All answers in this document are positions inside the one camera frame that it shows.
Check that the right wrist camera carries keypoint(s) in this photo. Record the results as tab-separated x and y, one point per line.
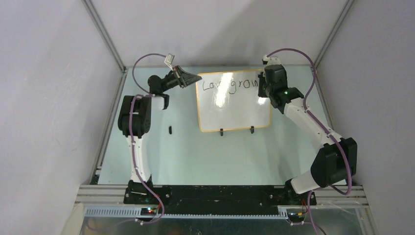
273	60

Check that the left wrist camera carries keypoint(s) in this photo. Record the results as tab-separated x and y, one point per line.
169	59

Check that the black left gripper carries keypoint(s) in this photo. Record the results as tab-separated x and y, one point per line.
187	79

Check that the yellow framed whiteboard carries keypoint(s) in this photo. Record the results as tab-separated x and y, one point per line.
228	101

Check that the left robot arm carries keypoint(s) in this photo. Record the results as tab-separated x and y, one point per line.
134	121

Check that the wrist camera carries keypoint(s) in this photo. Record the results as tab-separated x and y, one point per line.
169	59
273	60

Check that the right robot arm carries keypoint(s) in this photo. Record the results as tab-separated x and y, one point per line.
336	157

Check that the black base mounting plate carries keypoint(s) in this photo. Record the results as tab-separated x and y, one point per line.
215	200

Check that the aluminium frame rail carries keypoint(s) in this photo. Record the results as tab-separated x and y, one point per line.
111	105

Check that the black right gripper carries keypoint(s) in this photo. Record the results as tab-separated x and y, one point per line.
265	76

